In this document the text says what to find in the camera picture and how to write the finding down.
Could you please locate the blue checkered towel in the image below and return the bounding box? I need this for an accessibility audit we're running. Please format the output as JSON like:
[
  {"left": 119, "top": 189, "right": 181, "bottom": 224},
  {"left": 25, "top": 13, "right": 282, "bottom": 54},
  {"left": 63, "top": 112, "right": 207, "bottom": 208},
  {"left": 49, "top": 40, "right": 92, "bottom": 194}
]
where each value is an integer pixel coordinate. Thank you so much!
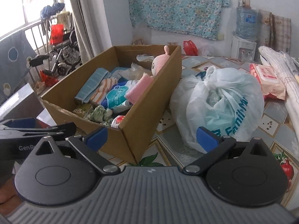
[{"left": 75, "top": 68, "right": 112, "bottom": 104}]

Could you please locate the orange striped white towel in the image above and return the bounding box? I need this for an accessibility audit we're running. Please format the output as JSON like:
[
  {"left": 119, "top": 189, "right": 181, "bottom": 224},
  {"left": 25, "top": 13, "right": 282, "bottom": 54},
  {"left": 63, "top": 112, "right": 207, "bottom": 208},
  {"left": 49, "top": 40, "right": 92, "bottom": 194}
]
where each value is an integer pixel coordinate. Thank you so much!
[{"left": 90, "top": 77, "right": 118, "bottom": 105}]

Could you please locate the blue bandage box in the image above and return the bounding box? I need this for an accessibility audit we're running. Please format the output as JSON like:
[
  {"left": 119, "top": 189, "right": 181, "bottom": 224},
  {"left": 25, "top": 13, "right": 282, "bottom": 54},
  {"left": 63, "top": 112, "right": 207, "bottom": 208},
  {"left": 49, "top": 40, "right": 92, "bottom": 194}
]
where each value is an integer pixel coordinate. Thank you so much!
[{"left": 111, "top": 67, "right": 129, "bottom": 74}]

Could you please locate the cotton swab zip bag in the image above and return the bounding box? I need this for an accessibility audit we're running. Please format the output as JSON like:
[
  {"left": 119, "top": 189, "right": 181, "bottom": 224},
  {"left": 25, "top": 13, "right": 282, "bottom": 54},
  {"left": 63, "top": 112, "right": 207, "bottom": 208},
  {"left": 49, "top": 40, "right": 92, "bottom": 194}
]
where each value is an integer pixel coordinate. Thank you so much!
[{"left": 118, "top": 63, "right": 152, "bottom": 80}]

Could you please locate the pink plush toy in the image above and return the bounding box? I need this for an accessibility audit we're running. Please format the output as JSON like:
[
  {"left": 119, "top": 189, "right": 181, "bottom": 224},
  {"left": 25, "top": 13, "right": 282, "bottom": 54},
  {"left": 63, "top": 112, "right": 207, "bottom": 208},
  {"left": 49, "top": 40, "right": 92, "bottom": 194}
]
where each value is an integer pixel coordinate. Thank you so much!
[{"left": 152, "top": 46, "right": 170, "bottom": 76}]

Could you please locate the gold foil packet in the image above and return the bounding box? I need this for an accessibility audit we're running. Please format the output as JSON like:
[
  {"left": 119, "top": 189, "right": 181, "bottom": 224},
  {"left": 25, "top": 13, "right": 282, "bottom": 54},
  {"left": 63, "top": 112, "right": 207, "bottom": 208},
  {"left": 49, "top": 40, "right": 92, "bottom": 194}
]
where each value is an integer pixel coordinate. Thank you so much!
[{"left": 72, "top": 103, "right": 94, "bottom": 119}]

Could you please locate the green floral scrunchie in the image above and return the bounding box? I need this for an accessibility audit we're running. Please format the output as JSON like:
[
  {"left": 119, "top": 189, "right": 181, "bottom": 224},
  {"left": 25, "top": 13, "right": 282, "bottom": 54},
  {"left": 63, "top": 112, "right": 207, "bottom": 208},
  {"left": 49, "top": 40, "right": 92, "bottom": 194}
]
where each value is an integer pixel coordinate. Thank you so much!
[{"left": 87, "top": 105, "right": 113, "bottom": 126}]

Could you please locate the red white small packet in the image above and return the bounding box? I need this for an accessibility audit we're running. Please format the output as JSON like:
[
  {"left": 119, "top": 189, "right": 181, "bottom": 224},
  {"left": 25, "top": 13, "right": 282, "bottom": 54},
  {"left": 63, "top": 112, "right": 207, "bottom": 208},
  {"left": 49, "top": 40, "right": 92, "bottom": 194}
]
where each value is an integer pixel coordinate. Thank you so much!
[{"left": 110, "top": 115, "right": 125, "bottom": 128}]

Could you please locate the brown cardboard box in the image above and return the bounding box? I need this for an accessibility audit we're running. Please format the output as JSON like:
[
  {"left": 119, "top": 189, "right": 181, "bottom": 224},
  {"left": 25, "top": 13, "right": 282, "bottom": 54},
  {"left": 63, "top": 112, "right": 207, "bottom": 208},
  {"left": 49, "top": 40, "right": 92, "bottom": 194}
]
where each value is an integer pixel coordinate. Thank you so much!
[{"left": 41, "top": 45, "right": 182, "bottom": 164}]

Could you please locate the white plastic shopping bag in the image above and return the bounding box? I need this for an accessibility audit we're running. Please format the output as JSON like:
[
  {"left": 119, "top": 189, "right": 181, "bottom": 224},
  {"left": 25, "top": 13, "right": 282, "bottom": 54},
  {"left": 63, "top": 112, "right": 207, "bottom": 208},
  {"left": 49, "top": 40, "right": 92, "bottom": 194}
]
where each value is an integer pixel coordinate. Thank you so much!
[{"left": 169, "top": 66, "right": 265, "bottom": 153}]

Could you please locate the blue tissue pack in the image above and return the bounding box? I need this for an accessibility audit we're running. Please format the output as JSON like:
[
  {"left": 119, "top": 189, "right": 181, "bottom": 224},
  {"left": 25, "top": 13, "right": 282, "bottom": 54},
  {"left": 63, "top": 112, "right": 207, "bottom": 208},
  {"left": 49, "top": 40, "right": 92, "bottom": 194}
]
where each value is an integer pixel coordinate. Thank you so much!
[{"left": 101, "top": 80, "right": 138, "bottom": 114}]

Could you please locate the pink folded cloth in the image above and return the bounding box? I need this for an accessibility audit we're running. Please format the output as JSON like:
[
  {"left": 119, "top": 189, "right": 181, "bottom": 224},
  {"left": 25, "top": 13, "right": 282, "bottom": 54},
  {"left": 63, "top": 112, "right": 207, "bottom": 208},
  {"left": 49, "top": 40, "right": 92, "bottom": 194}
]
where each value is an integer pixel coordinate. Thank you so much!
[{"left": 125, "top": 73, "right": 154, "bottom": 104}]

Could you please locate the grey blue cat tent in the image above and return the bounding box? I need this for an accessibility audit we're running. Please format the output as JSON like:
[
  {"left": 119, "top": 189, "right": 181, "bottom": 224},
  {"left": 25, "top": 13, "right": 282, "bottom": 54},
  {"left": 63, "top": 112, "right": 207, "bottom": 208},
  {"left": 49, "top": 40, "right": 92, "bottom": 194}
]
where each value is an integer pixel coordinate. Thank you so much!
[{"left": 0, "top": 30, "right": 36, "bottom": 103}]

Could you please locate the pink wet wipes pack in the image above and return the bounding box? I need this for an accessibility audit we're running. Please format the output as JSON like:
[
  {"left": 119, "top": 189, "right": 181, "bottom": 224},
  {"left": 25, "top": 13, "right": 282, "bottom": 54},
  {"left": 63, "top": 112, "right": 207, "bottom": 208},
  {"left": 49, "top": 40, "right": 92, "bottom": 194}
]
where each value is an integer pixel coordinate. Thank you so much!
[{"left": 250, "top": 63, "right": 286, "bottom": 100}]

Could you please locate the red plastic bag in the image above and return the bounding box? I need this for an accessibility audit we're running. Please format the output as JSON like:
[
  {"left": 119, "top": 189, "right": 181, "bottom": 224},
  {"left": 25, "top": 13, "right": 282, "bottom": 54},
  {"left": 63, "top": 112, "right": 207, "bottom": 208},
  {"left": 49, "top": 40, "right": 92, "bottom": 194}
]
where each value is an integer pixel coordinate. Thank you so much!
[{"left": 183, "top": 40, "right": 199, "bottom": 56}]

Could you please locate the white water dispenser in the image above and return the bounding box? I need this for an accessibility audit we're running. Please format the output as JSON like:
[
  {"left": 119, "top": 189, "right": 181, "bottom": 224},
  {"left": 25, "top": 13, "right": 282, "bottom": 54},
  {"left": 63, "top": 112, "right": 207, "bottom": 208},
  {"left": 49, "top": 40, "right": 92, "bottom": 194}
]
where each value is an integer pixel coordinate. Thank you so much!
[{"left": 231, "top": 34, "right": 256, "bottom": 61}]

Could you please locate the white window curtain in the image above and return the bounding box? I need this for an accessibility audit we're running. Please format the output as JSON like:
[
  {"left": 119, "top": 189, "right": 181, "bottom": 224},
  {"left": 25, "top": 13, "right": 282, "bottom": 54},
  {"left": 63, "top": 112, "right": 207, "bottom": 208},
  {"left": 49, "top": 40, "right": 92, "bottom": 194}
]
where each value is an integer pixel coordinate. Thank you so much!
[{"left": 70, "top": 0, "right": 112, "bottom": 63}]

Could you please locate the white plaid blanket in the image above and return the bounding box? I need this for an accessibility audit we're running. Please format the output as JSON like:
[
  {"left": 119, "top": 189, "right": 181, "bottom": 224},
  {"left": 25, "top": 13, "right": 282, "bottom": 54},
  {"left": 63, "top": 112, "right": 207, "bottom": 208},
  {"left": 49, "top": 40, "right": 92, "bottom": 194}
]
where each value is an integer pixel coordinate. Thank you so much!
[{"left": 258, "top": 46, "right": 298, "bottom": 135}]

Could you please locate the blue water jug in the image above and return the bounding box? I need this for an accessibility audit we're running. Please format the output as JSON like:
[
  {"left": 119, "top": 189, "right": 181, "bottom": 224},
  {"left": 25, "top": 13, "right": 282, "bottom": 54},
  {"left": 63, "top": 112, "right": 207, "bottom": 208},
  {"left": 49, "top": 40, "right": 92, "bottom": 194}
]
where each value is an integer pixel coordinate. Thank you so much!
[{"left": 235, "top": 7, "right": 258, "bottom": 41}]

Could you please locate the plaid rolled mat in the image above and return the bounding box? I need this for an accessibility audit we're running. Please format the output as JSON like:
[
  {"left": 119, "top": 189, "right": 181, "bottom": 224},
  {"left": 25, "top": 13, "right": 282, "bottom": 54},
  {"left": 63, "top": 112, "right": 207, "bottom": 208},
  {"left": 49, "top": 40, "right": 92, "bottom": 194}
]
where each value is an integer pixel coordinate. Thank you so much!
[{"left": 272, "top": 15, "right": 292, "bottom": 54}]

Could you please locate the floral rolled mat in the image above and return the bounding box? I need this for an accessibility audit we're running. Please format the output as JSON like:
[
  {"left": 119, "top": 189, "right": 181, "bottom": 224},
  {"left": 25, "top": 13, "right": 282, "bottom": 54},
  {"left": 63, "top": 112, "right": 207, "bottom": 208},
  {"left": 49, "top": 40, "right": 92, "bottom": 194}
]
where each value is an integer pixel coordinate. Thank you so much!
[{"left": 257, "top": 9, "right": 273, "bottom": 48}]

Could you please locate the floral teal wall cloth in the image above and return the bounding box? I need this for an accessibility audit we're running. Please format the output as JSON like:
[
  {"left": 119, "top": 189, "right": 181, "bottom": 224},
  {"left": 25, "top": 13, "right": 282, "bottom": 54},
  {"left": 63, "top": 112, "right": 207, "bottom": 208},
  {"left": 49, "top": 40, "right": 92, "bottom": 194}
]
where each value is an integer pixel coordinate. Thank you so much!
[{"left": 129, "top": 0, "right": 231, "bottom": 41}]

